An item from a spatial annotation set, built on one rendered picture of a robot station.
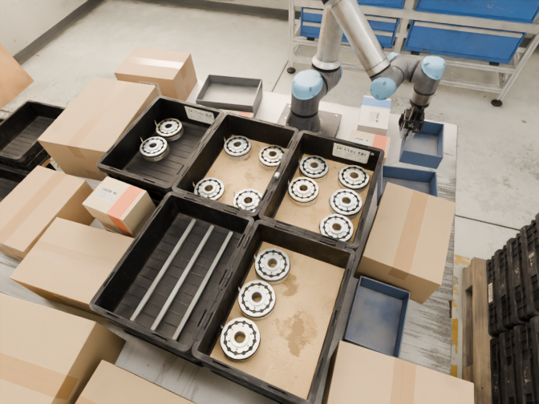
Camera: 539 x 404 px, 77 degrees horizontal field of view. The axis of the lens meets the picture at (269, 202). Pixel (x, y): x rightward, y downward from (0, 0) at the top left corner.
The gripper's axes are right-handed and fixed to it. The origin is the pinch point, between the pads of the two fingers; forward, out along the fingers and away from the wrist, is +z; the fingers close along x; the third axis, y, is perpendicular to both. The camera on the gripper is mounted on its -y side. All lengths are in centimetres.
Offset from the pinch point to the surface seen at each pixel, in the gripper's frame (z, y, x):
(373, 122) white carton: -3.6, -0.9, -13.9
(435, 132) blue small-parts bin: 3.6, -9.6, 12.7
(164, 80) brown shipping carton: -10, 3, -108
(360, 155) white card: -14.0, 29.3, -16.3
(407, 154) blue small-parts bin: 0.2, 10.0, 1.6
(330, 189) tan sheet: -7.6, 41.9, -23.6
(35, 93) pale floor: 75, -57, -295
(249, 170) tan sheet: -8, 41, -54
